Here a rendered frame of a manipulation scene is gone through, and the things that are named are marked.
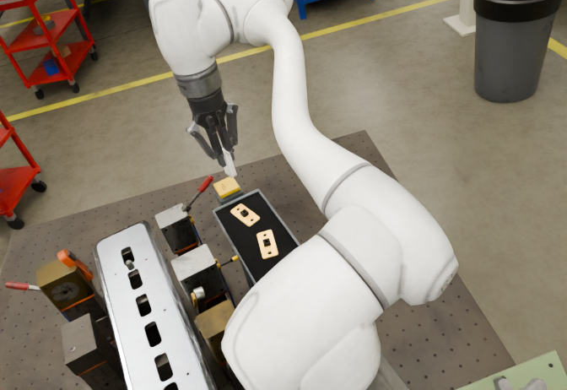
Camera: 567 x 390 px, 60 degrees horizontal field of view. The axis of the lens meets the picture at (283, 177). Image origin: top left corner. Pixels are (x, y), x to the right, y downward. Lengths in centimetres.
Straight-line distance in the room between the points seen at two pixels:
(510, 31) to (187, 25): 263
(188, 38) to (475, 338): 112
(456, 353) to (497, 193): 156
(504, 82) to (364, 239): 299
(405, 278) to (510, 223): 220
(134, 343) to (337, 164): 83
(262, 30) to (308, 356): 60
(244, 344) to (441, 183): 246
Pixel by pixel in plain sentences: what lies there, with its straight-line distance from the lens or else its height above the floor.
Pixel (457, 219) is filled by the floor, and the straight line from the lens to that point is 278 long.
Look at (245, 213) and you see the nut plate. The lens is 125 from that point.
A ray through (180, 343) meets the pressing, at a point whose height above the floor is 100.
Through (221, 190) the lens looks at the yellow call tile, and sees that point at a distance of 136.
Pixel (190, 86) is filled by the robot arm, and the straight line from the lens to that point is 99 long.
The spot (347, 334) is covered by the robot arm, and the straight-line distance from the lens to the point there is 61.
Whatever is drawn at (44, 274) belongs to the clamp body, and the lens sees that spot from 155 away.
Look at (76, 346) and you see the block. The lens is 138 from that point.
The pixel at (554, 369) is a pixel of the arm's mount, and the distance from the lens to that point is 128.
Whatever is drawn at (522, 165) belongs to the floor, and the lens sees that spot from 315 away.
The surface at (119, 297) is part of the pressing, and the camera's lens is 145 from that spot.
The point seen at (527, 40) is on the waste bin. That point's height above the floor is 47.
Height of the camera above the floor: 203
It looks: 40 degrees down
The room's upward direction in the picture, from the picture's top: 14 degrees counter-clockwise
